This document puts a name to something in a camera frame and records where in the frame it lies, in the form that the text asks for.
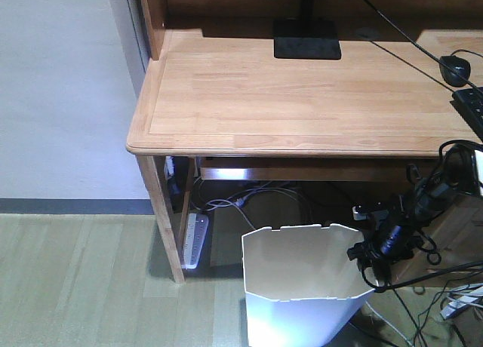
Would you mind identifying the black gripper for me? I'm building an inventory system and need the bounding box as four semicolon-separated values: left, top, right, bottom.
347;207;415;272

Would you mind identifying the white plastic trash bin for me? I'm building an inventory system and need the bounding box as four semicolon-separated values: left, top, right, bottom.
241;224;373;346

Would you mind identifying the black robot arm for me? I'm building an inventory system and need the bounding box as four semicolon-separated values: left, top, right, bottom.
347;140;482;271

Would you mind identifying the black keyboard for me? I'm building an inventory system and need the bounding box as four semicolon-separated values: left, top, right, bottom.
452;87;483;140

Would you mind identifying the black computer mouse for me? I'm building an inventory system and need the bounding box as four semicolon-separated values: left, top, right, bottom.
439;55;471;88

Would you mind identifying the white power strip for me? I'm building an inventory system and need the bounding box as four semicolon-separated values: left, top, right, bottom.
181;213;209;269

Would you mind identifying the black monitor with stand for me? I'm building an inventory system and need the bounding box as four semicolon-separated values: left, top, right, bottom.
272;0;342;60

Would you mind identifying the wooden desk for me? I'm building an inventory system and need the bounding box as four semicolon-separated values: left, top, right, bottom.
126;0;482;283

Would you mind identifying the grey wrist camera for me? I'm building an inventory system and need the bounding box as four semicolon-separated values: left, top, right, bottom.
352;205;380;221

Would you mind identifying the black camera cable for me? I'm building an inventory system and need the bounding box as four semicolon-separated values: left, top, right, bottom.
360;141;483;293

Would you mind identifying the white adapter with cables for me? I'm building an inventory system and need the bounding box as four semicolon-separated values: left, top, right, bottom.
440;283;482;320

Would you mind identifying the grey cable bundle under desk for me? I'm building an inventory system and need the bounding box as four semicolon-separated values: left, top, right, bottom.
190;180;314;231

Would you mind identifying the black monitor cable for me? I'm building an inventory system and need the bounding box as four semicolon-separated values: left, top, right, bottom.
356;0;483;94

